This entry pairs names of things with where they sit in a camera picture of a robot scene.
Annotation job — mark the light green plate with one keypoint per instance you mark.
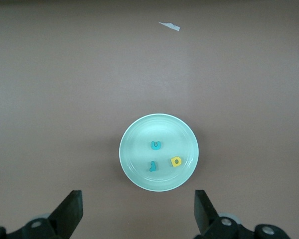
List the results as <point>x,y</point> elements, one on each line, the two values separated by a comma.
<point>139,139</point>

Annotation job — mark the white paper scrap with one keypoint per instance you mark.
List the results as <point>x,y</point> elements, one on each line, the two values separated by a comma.
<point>170,25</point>

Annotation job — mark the brown table cover sheet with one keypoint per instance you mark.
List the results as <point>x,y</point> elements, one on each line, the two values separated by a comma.
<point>64,99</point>

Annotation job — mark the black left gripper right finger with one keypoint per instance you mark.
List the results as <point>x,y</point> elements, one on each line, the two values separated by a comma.
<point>206,219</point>

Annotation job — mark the teal foam letter i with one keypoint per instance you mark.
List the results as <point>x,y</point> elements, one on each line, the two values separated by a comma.
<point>152,169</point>

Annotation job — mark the yellow foam letter d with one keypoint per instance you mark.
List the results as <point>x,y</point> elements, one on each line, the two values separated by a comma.
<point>172,164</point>

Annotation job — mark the teal foam letter c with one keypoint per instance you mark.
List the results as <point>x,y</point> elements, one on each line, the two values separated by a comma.
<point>155,148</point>

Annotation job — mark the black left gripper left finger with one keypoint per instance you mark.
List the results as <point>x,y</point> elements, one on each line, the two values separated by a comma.
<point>64,219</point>

